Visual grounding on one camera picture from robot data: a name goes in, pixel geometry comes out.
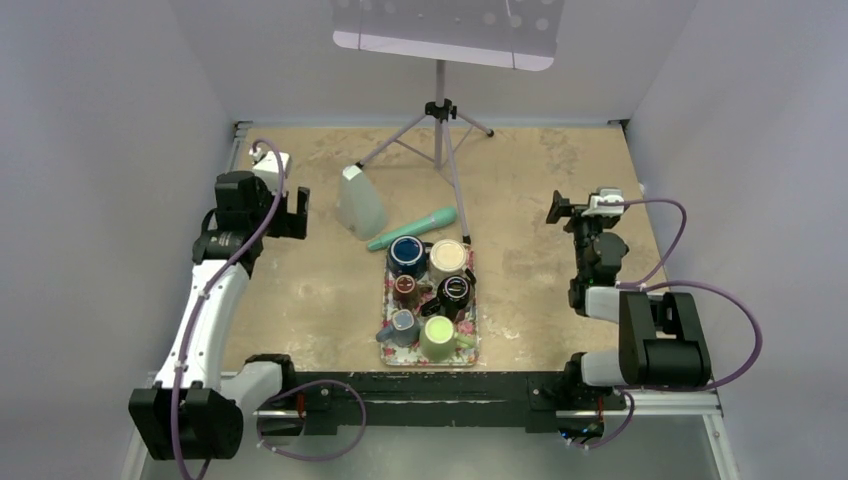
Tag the floral serving tray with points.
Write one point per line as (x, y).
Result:
(467, 324)

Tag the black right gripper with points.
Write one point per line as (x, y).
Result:
(561, 207)

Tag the teal cylindrical tube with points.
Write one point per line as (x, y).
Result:
(435, 220)

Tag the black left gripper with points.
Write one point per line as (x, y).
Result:
(291, 225)

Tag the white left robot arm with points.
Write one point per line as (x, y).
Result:
(191, 411)

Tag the black mug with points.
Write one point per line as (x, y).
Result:
(451, 297)

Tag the light green mug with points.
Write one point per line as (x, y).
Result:
(439, 339)

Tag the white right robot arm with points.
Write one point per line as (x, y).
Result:
(660, 341)

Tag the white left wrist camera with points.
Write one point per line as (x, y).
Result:
(270, 166)

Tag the cream beige mug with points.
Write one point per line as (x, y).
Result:
(447, 257)

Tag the music stand with tripod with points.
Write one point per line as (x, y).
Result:
(513, 35)

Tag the grey blue mug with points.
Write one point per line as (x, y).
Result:
(403, 329)

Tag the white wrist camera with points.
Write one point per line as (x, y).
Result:
(270, 166)
(606, 202)

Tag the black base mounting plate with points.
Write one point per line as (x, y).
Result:
(511, 399)

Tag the small brown mug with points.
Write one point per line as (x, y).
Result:
(406, 292)

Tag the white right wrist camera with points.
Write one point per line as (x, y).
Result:
(606, 202)

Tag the aluminium frame rail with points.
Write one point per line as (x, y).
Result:
(703, 408)

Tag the navy blue mug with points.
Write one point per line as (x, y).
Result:
(407, 255)

